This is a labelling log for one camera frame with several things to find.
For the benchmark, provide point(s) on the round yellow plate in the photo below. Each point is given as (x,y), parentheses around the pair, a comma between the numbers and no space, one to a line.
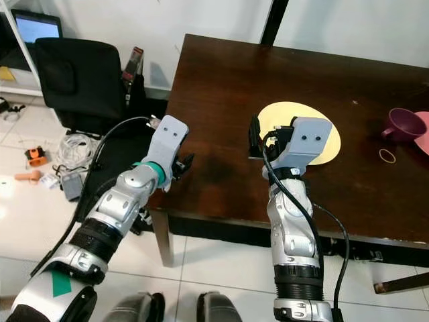
(281,113)

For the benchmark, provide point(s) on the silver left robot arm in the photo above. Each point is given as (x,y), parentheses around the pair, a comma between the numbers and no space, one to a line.
(107,215)

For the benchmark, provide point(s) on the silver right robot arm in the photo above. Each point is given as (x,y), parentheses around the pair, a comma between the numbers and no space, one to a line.
(293,235)

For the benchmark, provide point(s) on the dark brown wooden table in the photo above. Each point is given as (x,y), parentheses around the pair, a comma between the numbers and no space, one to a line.
(241,74)

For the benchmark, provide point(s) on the black floor mat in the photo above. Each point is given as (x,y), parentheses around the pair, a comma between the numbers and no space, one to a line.
(114,151)

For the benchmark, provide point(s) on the tan rubber band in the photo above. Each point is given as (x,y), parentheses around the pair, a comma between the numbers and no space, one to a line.
(382,159)

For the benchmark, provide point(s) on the yellow item on shelf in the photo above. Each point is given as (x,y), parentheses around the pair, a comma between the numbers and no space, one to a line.
(7,74)

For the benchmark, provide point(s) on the grey foot pedal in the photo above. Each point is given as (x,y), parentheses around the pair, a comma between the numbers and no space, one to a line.
(72,186)

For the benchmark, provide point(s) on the red and black phone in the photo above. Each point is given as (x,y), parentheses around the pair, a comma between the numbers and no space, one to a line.
(133,64)

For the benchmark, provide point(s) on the purple plastic cup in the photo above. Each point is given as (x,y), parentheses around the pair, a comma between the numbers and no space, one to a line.
(405,124)

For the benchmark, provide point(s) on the white shelf unit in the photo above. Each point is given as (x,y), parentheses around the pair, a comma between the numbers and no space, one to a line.
(21,64)

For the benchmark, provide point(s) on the orange and black tool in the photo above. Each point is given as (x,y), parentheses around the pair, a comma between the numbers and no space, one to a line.
(35,156)

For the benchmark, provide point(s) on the white paper tag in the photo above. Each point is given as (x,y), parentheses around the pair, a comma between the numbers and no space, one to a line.
(49,181)

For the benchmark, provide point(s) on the pink plate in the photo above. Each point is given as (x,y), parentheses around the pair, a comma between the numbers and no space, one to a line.
(423,137)

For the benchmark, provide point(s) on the black office chair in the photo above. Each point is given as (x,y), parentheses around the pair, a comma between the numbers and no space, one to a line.
(74,77)

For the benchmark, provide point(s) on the grey right robot leg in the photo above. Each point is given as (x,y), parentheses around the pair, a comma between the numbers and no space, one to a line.
(221,308)

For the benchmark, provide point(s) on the grey robot leg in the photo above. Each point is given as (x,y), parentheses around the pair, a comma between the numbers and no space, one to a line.
(137,308)
(221,308)

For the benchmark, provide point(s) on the grey left robot leg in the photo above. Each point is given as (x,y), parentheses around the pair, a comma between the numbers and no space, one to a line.
(137,308)

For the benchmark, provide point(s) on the black laptop with lit screen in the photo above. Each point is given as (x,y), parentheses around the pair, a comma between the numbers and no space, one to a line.
(37,28)

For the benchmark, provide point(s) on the brown wooden chair leg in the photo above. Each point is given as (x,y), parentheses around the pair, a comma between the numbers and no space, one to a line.
(402,282)

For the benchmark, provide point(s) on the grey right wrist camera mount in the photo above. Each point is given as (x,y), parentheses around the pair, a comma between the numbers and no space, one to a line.
(308,141)

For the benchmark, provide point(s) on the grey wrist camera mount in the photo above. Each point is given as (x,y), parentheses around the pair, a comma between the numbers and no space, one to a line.
(167,137)
(308,141)

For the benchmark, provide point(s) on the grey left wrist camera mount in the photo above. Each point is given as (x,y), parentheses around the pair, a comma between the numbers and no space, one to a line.
(167,137)

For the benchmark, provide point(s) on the black wall post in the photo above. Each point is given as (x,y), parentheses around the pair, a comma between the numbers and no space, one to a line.
(275,20)

